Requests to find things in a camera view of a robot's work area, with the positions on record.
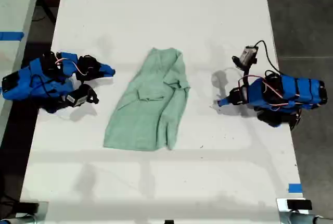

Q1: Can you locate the pale green T-shirt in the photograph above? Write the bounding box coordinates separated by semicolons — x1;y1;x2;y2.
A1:
103;47;191;152

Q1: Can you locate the long blue tape strip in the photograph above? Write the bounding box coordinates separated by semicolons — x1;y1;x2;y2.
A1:
0;31;25;41

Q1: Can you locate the pale side table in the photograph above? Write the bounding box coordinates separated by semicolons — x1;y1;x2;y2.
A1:
0;0;44;141

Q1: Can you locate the short blue tape strip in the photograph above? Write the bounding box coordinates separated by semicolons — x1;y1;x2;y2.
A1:
288;183;303;194

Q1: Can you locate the small black box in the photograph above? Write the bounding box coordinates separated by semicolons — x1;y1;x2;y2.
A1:
286;199;313;211
16;201;40;215

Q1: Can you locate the black camera stalk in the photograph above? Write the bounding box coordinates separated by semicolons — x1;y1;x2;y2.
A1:
242;64;252;87
81;84;100;105

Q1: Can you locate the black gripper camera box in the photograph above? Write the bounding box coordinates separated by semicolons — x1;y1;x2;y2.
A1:
64;91;88;108

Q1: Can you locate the silver-faced gripper camera box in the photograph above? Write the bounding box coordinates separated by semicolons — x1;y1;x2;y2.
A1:
232;45;260;70

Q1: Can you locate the black camera cable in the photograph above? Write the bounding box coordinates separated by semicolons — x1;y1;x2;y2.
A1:
254;40;281;74

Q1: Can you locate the black floor cable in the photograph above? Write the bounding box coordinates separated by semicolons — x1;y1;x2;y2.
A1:
31;0;57;26

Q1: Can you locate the metal table bracket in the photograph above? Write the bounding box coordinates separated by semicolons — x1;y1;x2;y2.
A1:
0;201;49;224
276;197;333;224

